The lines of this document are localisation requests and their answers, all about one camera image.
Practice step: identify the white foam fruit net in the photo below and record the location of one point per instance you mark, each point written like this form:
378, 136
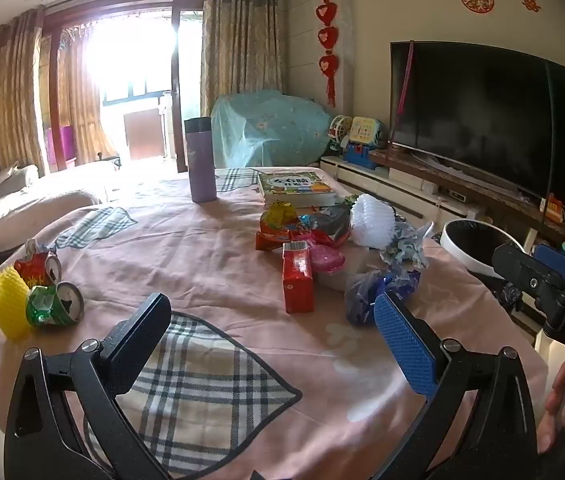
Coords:
373, 220

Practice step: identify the blue toy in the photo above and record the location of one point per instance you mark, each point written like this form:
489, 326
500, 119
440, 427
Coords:
360, 152

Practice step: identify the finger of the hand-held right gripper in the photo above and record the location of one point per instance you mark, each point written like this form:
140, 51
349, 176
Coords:
515, 267
557, 265

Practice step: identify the crushed green can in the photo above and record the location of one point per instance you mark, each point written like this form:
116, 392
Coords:
50, 307

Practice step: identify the red and yellow toy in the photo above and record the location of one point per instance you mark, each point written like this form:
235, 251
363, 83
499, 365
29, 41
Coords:
556, 207

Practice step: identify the pink tablecloth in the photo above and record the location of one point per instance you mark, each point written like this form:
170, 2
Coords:
187, 265

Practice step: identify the pink plastic wrapper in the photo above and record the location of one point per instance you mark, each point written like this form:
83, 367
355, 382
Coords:
326, 259

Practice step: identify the white television stand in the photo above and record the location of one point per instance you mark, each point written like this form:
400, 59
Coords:
412, 180

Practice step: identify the black flat television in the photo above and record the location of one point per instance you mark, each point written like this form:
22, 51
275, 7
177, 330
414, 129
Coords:
482, 115

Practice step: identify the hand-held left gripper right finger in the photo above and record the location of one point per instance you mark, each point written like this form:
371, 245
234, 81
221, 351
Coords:
405, 345

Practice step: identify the red heart hanging decoration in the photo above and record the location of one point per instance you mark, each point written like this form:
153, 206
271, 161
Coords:
327, 35

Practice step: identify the blue plastic bag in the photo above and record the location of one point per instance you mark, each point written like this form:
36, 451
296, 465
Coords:
362, 295

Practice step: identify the red snack wrapper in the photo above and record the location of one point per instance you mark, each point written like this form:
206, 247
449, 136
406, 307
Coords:
270, 240

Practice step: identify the beige sofa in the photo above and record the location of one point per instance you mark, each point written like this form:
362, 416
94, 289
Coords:
12, 200

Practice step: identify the crushed red can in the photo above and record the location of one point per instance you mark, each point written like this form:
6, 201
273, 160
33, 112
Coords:
35, 267

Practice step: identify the plaid placemat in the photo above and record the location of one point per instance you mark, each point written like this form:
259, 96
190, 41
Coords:
235, 179
95, 225
187, 390

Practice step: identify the white and green toy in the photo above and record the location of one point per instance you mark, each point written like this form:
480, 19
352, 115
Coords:
340, 129

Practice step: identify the small red wall sticker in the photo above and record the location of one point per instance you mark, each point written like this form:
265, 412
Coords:
531, 3

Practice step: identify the yellow foam fruit net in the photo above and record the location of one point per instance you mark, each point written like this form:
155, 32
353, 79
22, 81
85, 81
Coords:
5, 305

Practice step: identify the yellow snack wrapper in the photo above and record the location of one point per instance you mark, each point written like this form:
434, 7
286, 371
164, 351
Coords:
278, 213

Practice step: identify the red carton box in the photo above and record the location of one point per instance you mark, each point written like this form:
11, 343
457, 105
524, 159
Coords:
297, 280

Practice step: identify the beige patterned curtain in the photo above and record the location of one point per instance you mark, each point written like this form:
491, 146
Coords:
80, 100
242, 45
5, 95

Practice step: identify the purple box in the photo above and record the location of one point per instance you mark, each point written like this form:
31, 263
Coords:
62, 147

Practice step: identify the grey crumpled paper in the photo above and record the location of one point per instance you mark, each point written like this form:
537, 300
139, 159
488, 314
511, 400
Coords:
405, 245

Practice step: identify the purple thermos bottle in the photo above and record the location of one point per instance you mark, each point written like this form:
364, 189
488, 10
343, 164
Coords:
201, 165

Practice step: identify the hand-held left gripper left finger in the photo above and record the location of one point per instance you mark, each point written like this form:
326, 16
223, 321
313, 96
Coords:
132, 342

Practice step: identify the dark grey wrapper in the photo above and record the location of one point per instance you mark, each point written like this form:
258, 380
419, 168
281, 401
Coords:
330, 222

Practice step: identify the teal dust cover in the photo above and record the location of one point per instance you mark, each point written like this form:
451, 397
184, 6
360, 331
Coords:
282, 125

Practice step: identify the white rimmed black trash bin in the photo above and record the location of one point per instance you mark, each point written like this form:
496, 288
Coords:
467, 245

